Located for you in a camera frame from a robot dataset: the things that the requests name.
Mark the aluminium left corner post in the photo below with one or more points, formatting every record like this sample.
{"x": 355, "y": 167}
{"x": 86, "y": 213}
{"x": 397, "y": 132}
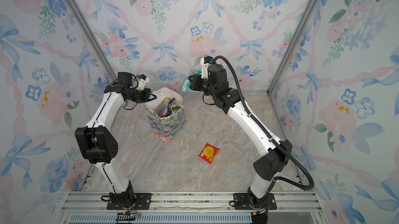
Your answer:
{"x": 90, "y": 37}

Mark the teal mint candy bag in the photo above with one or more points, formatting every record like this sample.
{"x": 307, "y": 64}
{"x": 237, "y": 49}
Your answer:
{"x": 186, "y": 84}

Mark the pink berry candy bag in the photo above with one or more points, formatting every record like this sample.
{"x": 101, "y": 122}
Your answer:
{"x": 167, "y": 110}

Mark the aluminium corner post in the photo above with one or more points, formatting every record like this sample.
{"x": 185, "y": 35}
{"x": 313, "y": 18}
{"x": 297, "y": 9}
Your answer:
{"x": 297, "y": 35}
{"x": 90, "y": 37}

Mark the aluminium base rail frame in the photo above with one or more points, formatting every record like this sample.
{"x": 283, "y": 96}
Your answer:
{"x": 192, "y": 207}

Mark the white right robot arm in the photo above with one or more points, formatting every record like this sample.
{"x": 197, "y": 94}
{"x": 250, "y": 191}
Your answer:
{"x": 272, "y": 150}

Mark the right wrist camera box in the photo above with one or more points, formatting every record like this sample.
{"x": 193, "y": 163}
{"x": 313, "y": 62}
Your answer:
{"x": 217, "y": 75}

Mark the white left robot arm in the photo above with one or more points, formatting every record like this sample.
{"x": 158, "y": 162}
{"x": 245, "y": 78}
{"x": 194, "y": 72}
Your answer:
{"x": 98, "y": 145}

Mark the aluminium right corner post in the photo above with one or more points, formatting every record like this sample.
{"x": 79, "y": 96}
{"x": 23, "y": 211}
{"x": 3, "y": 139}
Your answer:
{"x": 297, "y": 35}

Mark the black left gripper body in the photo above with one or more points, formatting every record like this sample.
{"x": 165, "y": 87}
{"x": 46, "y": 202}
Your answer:
{"x": 140, "y": 96}

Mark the red candy bag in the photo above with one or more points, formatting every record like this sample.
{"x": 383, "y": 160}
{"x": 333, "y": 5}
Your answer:
{"x": 208, "y": 153}

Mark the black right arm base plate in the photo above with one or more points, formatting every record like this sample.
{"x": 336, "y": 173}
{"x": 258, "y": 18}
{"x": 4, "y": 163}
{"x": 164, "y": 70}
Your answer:
{"x": 247, "y": 201}

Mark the green lime candy bag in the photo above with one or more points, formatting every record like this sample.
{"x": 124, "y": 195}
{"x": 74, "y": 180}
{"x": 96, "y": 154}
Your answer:
{"x": 175, "y": 108}

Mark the floral paper gift bag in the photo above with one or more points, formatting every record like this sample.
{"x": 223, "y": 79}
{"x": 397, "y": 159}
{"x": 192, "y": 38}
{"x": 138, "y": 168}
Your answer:
{"x": 165, "y": 128}

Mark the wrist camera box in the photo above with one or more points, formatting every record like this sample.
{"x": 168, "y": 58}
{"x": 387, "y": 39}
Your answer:
{"x": 124, "y": 78}
{"x": 217, "y": 75}

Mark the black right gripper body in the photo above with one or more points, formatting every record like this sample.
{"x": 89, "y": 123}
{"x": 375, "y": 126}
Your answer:
{"x": 200, "y": 85}

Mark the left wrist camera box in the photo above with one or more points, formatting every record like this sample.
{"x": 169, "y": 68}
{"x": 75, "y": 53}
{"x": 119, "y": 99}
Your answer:
{"x": 124, "y": 78}

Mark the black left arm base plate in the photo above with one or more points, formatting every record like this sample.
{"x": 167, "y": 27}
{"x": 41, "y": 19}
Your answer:
{"x": 137, "y": 201}

